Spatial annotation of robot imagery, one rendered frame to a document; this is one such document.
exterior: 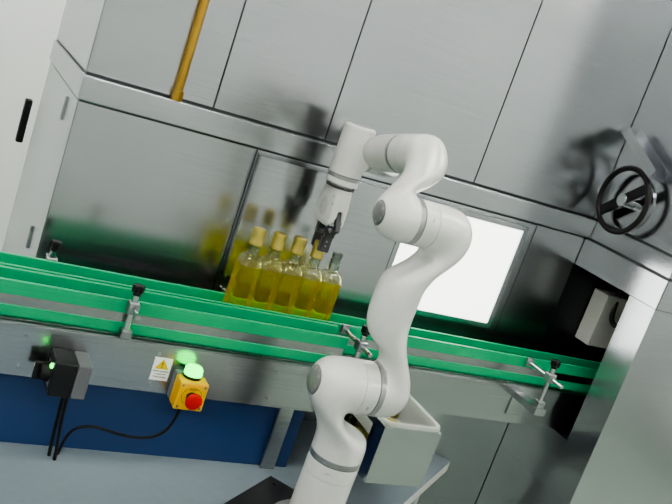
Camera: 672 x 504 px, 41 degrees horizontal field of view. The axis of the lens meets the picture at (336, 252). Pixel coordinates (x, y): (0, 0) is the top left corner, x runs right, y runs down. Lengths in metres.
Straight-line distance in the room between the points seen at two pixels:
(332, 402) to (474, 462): 1.27
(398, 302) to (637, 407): 1.16
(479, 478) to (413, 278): 1.40
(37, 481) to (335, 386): 0.67
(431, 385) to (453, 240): 0.79
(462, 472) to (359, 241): 0.98
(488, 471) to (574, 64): 1.38
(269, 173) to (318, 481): 0.80
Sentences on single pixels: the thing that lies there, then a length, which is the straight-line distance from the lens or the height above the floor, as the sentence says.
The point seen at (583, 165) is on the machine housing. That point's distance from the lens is 2.85.
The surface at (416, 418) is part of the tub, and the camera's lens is 2.37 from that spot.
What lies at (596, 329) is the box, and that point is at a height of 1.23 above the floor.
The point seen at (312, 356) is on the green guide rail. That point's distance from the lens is 2.26.
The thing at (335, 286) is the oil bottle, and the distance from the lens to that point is 2.33.
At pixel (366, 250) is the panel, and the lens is 2.51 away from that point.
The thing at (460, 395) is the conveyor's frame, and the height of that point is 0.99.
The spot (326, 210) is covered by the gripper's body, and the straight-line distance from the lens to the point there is 2.25.
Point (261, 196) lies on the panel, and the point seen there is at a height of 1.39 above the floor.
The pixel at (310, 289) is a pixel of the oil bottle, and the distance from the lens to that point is 2.31.
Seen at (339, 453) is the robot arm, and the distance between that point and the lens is 1.98.
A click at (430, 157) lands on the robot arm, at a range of 1.88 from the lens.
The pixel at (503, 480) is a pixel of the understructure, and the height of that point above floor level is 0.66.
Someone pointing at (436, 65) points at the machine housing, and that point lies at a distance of 2.49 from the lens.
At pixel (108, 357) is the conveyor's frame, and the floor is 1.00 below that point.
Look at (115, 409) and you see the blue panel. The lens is 2.18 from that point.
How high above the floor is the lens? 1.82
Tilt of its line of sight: 13 degrees down
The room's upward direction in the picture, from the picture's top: 19 degrees clockwise
